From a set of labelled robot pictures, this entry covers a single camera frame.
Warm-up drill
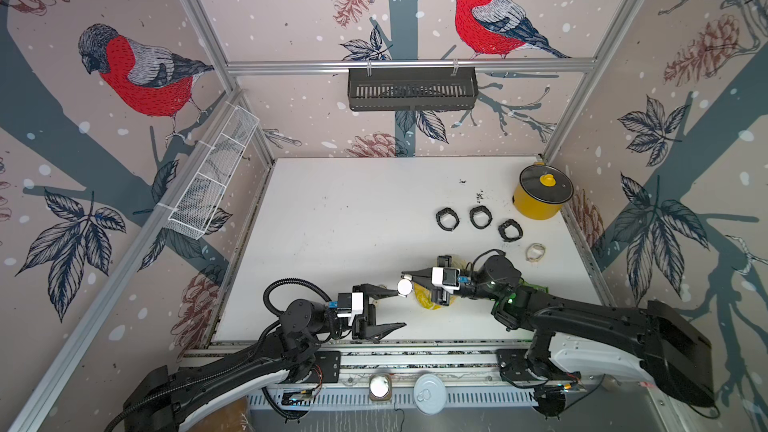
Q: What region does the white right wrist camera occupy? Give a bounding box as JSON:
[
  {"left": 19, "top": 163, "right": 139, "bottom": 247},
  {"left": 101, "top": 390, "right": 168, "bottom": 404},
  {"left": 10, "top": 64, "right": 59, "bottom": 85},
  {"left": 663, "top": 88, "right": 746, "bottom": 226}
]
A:
[{"left": 431, "top": 267, "right": 461, "bottom": 292}]

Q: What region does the glass spice jar silver lid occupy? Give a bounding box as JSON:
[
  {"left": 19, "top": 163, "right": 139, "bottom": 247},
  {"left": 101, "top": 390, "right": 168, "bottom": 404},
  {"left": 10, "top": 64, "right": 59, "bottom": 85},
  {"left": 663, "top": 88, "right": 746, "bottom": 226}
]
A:
[{"left": 368, "top": 373, "right": 393, "bottom": 402}]

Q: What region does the black hanging wire basket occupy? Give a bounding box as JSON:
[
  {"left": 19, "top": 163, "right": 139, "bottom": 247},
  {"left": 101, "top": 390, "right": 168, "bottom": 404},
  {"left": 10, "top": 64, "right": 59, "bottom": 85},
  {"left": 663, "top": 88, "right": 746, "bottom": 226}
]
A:
[{"left": 347, "top": 67, "right": 479, "bottom": 112}]

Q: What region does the yellow pot with glass lid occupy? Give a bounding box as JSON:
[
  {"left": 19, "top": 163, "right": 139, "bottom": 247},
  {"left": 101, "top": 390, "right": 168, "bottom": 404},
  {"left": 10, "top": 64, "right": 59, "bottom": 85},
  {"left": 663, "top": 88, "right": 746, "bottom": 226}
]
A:
[{"left": 512, "top": 163, "right": 575, "bottom": 220}]

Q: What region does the white mesh wall shelf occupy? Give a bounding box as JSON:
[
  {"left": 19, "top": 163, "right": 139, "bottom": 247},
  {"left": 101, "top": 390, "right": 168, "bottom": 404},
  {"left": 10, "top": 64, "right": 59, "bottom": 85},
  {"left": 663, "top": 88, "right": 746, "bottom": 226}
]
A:
[{"left": 165, "top": 105, "right": 259, "bottom": 240}]

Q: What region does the black digital watch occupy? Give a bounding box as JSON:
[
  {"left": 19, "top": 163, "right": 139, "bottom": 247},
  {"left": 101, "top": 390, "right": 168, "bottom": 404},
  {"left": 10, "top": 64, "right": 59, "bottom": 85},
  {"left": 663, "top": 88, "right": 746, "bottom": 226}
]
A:
[
  {"left": 469, "top": 205, "right": 493, "bottom": 230},
  {"left": 497, "top": 219, "right": 524, "bottom": 243},
  {"left": 435, "top": 207, "right": 460, "bottom": 232}
]

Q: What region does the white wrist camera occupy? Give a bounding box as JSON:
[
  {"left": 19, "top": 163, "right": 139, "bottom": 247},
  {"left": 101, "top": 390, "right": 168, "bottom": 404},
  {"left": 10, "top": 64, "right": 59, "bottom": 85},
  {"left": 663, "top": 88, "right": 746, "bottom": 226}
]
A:
[
  {"left": 336, "top": 292, "right": 365, "bottom": 320},
  {"left": 431, "top": 267, "right": 461, "bottom": 292}
]

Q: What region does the cream strap analog watch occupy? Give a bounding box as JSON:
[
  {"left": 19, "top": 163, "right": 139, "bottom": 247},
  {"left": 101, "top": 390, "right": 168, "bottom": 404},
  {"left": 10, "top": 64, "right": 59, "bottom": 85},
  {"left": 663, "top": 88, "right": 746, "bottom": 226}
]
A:
[{"left": 525, "top": 243, "right": 547, "bottom": 263}]

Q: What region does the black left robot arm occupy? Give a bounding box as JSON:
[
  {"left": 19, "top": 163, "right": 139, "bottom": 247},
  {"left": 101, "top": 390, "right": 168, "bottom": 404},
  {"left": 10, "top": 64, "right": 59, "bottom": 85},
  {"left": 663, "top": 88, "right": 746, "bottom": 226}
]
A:
[{"left": 106, "top": 278, "right": 403, "bottom": 431}]

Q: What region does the silver band watch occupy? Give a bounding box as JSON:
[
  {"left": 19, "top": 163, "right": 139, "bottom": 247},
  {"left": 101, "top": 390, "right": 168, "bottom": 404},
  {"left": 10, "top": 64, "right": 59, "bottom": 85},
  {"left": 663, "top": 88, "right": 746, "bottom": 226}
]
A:
[{"left": 397, "top": 277, "right": 414, "bottom": 297}]

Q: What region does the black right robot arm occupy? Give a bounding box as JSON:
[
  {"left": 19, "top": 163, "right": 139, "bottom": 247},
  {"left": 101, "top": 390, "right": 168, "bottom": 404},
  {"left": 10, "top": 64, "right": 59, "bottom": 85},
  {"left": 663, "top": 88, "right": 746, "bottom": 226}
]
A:
[{"left": 397, "top": 249, "right": 716, "bottom": 408}]

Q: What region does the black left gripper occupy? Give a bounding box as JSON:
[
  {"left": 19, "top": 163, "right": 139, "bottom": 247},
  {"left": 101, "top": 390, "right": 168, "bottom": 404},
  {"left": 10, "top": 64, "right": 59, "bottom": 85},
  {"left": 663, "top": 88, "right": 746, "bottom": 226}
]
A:
[{"left": 313, "top": 288, "right": 400, "bottom": 347}]

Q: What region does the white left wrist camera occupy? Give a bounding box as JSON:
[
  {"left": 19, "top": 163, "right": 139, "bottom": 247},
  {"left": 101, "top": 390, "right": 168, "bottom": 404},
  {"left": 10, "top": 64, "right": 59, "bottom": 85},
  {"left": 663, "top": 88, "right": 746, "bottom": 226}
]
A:
[{"left": 336, "top": 292, "right": 365, "bottom": 320}]

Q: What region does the yellow green frog towel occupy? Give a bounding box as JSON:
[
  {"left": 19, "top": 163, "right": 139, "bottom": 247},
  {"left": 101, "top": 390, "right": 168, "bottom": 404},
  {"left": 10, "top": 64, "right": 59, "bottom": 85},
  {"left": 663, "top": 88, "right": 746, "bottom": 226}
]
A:
[{"left": 411, "top": 255, "right": 468, "bottom": 310}]

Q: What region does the small green sachet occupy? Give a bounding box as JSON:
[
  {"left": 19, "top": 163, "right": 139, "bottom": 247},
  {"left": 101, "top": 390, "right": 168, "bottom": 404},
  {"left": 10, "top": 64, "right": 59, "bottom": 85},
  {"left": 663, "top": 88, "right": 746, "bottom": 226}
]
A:
[{"left": 520, "top": 281, "right": 549, "bottom": 293}]

